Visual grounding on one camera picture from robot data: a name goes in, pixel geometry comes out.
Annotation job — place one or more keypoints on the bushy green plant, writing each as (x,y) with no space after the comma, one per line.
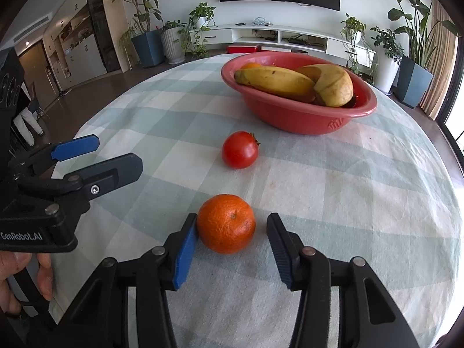
(388,43)

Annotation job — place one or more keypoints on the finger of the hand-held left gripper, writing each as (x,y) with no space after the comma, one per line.
(116,170)
(76,147)

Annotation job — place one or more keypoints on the person's left hand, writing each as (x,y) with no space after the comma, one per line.
(45,275)

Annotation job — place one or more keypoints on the white ribbed planter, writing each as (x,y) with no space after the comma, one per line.
(173,45)

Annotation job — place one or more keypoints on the thick yellow banana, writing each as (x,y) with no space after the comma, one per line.
(333,87)

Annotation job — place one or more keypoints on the curved yellow banana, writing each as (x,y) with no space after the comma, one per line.
(275,79)

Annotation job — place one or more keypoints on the blue square planter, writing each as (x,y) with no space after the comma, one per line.
(148,49)

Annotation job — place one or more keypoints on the white television cabinet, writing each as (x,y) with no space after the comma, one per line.
(337,45)

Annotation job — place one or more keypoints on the small orange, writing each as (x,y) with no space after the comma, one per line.
(250,66)

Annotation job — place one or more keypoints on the beige curtain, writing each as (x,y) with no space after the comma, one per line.
(444,61)

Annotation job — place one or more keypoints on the glass sliding door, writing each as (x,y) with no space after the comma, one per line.
(455,134)

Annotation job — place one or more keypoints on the deep orange mandarin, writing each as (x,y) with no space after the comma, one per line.
(226,223)

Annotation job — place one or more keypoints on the trailing pothos in white pot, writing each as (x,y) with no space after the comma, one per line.
(201,16)
(353,29)

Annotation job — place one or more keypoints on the red tomato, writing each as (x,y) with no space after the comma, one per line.
(240,149)

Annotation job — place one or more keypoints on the black set-top box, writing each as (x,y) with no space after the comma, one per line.
(297,38)

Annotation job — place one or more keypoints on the red plastic basket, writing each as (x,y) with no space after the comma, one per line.
(290,116)

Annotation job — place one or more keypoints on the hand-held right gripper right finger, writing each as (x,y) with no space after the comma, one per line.
(281,250)

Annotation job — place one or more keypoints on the grey-blue square planter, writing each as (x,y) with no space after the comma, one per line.
(413,83)

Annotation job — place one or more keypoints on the tall white planter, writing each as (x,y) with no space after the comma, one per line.
(388,74)

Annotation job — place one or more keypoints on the red storage boxes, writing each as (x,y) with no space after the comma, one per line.
(243,48)

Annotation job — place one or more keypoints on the checked green white tablecloth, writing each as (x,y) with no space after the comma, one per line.
(344,188)

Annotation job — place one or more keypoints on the broad-leaf green plant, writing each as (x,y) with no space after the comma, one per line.
(417,18)

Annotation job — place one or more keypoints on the white wall cupboard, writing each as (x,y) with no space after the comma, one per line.
(83,58)

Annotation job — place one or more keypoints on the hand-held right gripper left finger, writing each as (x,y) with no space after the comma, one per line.
(185,250)

